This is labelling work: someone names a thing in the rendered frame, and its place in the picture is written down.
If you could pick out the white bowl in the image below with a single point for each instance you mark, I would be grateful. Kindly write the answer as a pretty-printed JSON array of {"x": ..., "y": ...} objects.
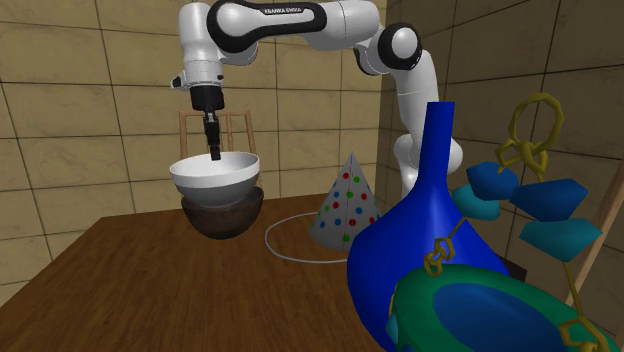
[{"x": 214, "y": 183}]

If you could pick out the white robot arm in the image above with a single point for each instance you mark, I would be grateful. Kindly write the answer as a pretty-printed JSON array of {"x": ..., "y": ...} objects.
[{"x": 331, "y": 24}]

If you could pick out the dark brown bowl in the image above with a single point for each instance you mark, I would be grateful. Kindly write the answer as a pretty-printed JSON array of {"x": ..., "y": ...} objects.
[{"x": 222, "y": 222}]

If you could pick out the green and blue oval dish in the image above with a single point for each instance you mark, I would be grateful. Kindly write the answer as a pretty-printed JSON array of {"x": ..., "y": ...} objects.
[{"x": 487, "y": 312}]

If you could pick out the wooden table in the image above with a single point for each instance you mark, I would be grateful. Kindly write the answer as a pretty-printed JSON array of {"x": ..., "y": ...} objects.
[{"x": 146, "y": 292}]

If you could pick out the light wooden frame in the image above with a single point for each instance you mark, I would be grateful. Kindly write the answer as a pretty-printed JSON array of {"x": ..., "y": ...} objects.
[{"x": 597, "y": 229}]

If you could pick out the grey dotted party hat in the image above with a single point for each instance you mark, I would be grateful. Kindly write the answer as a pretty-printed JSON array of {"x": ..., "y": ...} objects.
[{"x": 346, "y": 209}]

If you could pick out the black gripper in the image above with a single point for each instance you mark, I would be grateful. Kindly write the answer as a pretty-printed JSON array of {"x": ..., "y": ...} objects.
[{"x": 207, "y": 97}]

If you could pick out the blue long-necked vase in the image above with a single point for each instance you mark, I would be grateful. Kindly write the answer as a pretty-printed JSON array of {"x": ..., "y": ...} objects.
[{"x": 390, "y": 244}]

